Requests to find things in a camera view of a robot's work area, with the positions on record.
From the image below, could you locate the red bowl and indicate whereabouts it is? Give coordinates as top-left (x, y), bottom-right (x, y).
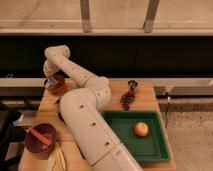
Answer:
top-left (44, 74), bottom-right (65, 94)

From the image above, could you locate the orange carrot stick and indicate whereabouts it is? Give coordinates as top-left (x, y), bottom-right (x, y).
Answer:
top-left (29, 128), bottom-right (52, 146)

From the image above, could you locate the black handled brush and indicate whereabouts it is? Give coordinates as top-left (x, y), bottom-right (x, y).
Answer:
top-left (54, 97), bottom-right (64, 122)

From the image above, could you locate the black chair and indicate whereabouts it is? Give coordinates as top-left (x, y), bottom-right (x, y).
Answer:
top-left (0, 101), bottom-right (27, 171)

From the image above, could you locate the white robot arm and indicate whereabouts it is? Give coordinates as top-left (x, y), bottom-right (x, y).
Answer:
top-left (43, 45), bottom-right (143, 171)

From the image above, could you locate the purple bowl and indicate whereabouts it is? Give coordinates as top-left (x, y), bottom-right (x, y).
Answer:
top-left (25, 123), bottom-right (57, 154)

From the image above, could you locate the green plastic tray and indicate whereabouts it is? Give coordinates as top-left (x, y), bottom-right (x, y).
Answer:
top-left (102, 110), bottom-right (170, 163)

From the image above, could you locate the red yellow apple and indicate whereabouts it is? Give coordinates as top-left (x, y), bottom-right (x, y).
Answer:
top-left (134, 122), bottom-right (149, 137)

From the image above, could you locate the grey blue towel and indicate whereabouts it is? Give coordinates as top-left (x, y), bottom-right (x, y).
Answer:
top-left (45, 76), bottom-right (57, 89)

